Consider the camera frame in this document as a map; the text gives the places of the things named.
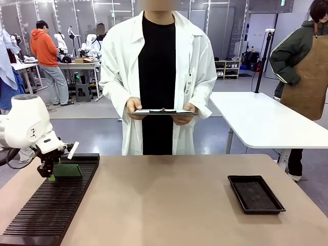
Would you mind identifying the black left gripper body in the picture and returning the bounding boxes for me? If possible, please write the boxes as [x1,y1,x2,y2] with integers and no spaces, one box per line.
[37,146,68,170]

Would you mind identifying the green PCB board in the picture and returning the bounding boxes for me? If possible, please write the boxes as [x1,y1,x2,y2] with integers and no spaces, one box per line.
[52,163,83,179]

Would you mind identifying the clipboard with black clip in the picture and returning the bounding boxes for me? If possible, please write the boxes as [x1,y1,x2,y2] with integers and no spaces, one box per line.
[131,108,198,116]

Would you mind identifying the right forearm in white sleeve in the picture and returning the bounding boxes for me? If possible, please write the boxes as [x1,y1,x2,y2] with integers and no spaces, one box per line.
[99,76,134,116]

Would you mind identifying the left forearm in white sleeve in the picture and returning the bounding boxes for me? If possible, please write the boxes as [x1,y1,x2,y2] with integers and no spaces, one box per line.
[191,74,218,120]

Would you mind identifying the black slotted PCB rack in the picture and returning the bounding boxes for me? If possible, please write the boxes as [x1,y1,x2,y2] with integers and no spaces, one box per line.
[0,153,100,244]

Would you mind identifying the person's right hand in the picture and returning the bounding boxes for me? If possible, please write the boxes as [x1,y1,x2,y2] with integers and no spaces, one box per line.
[126,96,143,120]

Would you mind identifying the person's left hand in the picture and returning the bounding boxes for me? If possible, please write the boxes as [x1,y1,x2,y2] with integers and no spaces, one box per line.
[173,102,197,126]

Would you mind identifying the grey step stool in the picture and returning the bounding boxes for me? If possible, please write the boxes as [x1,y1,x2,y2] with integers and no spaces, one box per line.
[75,82,92,103]

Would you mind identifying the blue fabric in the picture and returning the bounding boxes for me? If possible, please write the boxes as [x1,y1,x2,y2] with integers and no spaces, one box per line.
[0,69,26,110]

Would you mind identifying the white background desk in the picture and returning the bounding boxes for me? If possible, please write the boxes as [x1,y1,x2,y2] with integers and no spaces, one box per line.
[11,59,102,102]

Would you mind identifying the hanging light blue garment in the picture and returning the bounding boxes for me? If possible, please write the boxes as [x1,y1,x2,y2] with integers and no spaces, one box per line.
[0,28,22,90]

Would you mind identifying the person in orange hoodie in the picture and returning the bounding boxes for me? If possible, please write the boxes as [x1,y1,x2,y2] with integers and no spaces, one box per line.
[30,19,70,106]

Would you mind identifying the person in white lab coat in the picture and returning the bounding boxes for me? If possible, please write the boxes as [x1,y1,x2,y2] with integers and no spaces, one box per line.
[98,0,218,156]

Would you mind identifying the background person in white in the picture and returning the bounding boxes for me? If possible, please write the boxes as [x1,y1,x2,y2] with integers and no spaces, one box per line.
[87,22,108,62]

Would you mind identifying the white name badge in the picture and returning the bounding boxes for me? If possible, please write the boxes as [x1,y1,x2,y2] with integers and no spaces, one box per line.
[184,73,193,95]

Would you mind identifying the wooden shoe shelf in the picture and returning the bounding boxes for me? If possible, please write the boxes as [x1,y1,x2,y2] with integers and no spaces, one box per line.
[214,59,241,79]

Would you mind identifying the black plastic tray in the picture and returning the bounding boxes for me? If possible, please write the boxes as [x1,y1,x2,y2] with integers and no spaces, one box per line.
[227,175,286,215]

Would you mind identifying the white rounded table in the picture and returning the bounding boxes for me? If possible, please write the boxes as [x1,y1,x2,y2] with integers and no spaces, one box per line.
[209,91,328,165]

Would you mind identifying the black luggage bags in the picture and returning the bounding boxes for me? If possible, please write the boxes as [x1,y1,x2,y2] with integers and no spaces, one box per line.
[242,46,263,72]

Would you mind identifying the black pole stand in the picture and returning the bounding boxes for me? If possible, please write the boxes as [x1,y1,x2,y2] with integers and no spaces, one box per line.
[255,28,275,93]

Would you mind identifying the person in brown apron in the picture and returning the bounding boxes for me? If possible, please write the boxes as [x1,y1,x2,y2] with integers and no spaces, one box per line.
[269,0,328,182]

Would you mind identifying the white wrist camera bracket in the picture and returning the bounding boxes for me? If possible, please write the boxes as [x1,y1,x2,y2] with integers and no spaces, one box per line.
[67,141,79,160]

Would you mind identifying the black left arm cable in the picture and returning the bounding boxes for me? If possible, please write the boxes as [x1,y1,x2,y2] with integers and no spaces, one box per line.
[0,148,40,169]

